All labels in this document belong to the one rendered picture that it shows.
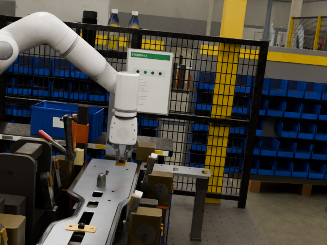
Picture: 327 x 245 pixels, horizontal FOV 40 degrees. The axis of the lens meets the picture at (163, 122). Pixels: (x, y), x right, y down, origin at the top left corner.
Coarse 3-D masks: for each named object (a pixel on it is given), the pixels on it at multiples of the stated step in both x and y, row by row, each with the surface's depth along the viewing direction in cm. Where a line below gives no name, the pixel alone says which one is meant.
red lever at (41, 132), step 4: (40, 132) 167; (44, 132) 167; (40, 136) 167; (44, 136) 167; (48, 136) 167; (48, 140) 167; (52, 140) 167; (56, 144) 168; (60, 148) 168; (64, 148) 169; (64, 152) 168
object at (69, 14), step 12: (24, 0) 773; (36, 0) 774; (48, 0) 775; (60, 0) 777; (72, 0) 778; (84, 0) 779; (96, 0) 780; (108, 0) 782; (24, 12) 777; (36, 12) 779; (48, 12) 780; (60, 12) 781; (72, 12) 782; (108, 12) 786
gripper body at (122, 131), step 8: (112, 120) 164; (120, 120) 163; (128, 120) 163; (136, 120) 164; (112, 128) 164; (120, 128) 164; (128, 128) 164; (136, 128) 164; (112, 136) 164; (120, 136) 164; (128, 136) 164; (136, 136) 165; (128, 144) 165
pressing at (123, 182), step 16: (96, 160) 186; (112, 160) 188; (80, 176) 165; (96, 176) 167; (112, 176) 169; (128, 176) 171; (80, 192) 150; (112, 192) 153; (128, 192) 155; (80, 208) 137; (96, 208) 139; (112, 208) 140; (64, 224) 126; (96, 224) 128; (112, 224) 130; (48, 240) 116; (64, 240) 117; (96, 240) 119; (112, 240) 121
